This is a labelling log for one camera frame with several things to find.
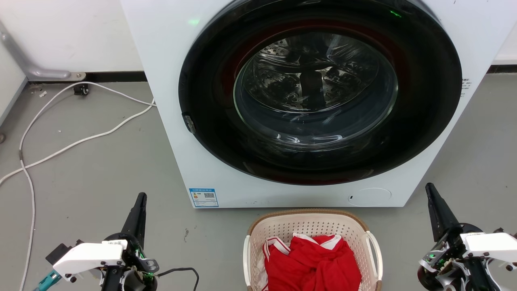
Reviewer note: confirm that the blue energy label sticker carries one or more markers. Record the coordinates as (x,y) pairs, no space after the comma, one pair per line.
(204,197)

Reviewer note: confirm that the teal plastic clip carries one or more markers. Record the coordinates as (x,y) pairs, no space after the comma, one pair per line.
(47,280)

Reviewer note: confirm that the black round washing machine door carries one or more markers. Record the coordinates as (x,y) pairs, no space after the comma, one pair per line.
(424,101)

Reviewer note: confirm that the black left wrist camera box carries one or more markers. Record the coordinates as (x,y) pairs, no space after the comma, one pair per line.
(56,254)

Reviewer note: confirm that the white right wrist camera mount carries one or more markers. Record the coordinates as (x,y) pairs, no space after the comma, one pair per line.
(492,244)

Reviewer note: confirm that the red garment with white trim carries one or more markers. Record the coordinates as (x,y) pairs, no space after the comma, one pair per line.
(315,262)

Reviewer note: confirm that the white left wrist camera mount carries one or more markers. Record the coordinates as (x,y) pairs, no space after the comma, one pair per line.
(91,255)

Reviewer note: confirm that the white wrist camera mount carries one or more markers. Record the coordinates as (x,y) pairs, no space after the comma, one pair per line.
(492,244)
(91,255)

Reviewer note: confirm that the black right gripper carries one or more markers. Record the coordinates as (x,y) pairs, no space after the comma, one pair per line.
(452,262)

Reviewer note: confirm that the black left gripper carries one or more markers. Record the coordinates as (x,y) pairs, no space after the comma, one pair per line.
(139,279)

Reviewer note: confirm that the white front-load washing machine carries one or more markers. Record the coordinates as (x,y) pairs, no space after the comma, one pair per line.
(173,121)

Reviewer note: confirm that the cream plastic laundry basket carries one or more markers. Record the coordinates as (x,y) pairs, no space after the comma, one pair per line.
(311,224)

